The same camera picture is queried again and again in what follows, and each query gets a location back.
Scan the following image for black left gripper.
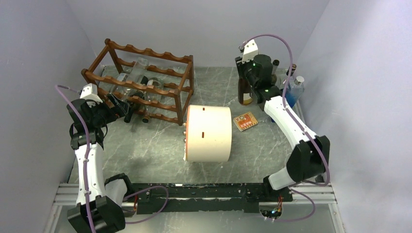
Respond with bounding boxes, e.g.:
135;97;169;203
87;93;129;127

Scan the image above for dark bottle white label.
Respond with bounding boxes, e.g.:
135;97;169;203
238;78;253;105

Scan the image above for dark green wine bottle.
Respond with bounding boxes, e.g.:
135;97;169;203
271;59;280;85

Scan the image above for clear glass liquor bottle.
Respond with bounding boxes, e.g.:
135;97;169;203
279;64;297;90

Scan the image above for blue boxed bottle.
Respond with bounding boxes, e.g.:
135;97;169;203
272;75;305;108

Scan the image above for black capped bottle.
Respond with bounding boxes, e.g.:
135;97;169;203
124;76;149;123

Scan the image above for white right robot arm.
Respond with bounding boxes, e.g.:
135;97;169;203
235;54;330;201

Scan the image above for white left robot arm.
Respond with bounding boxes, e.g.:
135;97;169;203
67;94;135;233

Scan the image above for brown wooden wine rack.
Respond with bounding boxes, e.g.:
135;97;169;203
81;38;194;126

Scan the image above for orange patterned small card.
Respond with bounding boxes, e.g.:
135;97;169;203
233;112;258;132

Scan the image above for white cylindrical container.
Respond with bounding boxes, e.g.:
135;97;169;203
184;104;232;163

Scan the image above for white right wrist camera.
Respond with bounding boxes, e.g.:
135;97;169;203
240;39;258;64

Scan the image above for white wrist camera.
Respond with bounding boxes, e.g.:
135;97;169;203
240;39;258;64
80;83;103;104

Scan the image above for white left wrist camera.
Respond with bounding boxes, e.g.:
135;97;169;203
80;83;103;104

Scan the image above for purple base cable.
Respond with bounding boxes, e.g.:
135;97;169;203
123;185;169;225

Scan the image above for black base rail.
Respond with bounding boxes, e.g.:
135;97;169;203
124;183;293;215

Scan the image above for aluminium frame rail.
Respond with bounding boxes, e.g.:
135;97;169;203
43;173;342;233

